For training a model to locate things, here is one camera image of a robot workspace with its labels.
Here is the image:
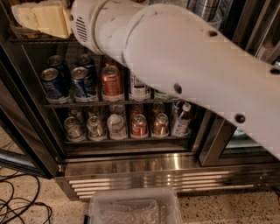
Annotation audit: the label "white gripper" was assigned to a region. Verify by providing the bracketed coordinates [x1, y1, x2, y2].
[11, 0, 108, 54]

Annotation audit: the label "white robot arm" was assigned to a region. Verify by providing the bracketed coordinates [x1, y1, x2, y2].
[11, 0, 280, 158]

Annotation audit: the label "blue can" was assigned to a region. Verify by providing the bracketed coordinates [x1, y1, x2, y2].
[40, 68, 70, 104]
[71, 66, 98, 102]

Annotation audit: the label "blue can front left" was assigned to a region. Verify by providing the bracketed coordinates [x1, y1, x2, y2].
[40, 68, 70, 104]

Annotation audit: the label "orange can front middle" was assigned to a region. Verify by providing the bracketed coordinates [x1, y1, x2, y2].
[101, 66, 124, 102]

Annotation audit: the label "stainless steel fridge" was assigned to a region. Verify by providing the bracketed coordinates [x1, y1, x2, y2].
[0, 0, 280, 200]

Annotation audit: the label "copper can bottom shelf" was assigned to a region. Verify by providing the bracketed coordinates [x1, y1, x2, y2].
[152, 113, 169, 137]

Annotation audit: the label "silver can top shelf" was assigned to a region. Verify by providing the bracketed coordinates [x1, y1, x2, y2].
[186, 0, 221, 22]

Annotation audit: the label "bottle bottom shelf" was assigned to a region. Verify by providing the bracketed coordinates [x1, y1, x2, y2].
[171, 101, 192, 137]

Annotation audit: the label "right glass fridge door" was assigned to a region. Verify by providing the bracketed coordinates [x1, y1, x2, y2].
[199, 0, 280, 166]

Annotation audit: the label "tea bottle white cap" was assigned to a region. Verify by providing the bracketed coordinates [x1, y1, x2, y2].
[129, 73, 151, 102]

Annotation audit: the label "clear plastic bin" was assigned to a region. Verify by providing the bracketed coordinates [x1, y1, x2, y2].
[87, 187, 183, 224]

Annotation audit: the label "black floor cables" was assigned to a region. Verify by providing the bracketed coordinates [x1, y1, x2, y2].
[0, 165, 53, 224]

